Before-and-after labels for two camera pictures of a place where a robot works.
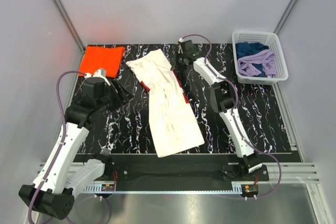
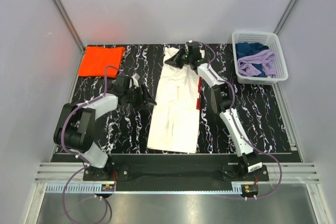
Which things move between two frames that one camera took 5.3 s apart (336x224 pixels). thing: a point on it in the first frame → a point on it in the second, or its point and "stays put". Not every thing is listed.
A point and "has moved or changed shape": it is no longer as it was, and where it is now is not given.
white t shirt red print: (174, 126) has moved or changed shape
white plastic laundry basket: (259, 58) stays put
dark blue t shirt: (245, 49) stays put
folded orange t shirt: (95, 57) stays put
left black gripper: (123, 95) → (146, 98)
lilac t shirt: (265, 57) stays put
